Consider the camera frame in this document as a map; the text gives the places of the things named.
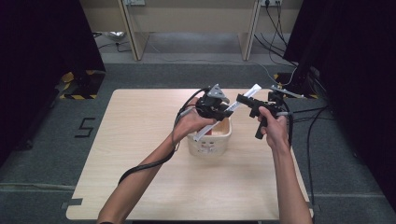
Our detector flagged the bundle of black plug cables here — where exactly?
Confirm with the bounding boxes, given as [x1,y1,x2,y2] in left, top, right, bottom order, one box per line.
[253,1,299,68]

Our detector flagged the grey tape strip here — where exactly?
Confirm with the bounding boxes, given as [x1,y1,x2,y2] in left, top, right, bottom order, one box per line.
[60,198,84,210]
[307,201,322,215]

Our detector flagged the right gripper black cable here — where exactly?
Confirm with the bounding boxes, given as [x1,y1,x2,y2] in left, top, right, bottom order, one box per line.
[278,98,295,147]

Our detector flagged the person's right hand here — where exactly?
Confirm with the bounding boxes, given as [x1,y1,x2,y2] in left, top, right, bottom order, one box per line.
[258,106,290,151]

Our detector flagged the cream square bin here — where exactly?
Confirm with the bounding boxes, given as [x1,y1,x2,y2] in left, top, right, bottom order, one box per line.
[186,116,233,158]

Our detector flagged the black stand base striped tape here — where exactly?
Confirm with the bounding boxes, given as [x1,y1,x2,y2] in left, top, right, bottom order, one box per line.
[273,72,320,100]
[58,69,106,101]

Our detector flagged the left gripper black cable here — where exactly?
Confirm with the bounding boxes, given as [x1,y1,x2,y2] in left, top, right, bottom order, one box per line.
[117,88,210,185]

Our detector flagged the dark curtain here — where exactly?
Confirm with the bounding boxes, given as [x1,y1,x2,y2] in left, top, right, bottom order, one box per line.
[282,0,396,214]
[0,0,106,167]

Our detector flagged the black floor cables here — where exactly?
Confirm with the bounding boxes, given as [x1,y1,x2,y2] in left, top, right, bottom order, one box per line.
[280,105,336,207]

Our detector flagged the person's left hand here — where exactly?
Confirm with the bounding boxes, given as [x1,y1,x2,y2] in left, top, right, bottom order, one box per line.
[171,97,219,147]

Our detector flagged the crumpled silver foil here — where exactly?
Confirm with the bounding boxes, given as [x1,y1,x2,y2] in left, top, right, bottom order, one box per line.
[104,30,127,42]

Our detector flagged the light wooden desk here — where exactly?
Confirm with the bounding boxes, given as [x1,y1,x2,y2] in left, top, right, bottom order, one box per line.
[78,0,304,62]

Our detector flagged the thin black floor cable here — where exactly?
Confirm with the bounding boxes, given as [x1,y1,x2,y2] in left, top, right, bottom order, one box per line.
[92,31,134,54]

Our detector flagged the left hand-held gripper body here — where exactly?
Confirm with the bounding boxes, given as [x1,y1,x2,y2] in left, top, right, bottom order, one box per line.
[194,83,231,121]

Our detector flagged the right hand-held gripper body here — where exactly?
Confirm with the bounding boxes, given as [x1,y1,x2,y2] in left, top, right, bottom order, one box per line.
[254,85,306,141]

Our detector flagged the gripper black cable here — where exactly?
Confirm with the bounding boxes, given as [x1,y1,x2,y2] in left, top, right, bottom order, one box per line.
[278,98,295,147]
[117,88,210,185]

